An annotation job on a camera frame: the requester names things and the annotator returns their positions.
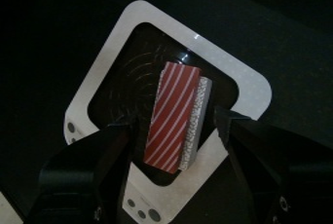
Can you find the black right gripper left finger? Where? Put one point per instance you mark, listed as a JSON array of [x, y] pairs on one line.
[[82, 176]]

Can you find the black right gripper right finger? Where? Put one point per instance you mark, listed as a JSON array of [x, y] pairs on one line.
[[277, 169]]

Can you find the red striped salmon sushi toy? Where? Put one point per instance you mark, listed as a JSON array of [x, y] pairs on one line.
[[173, 117]]

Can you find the white square plate black centre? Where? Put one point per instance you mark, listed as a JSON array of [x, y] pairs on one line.
[[117, 82]]

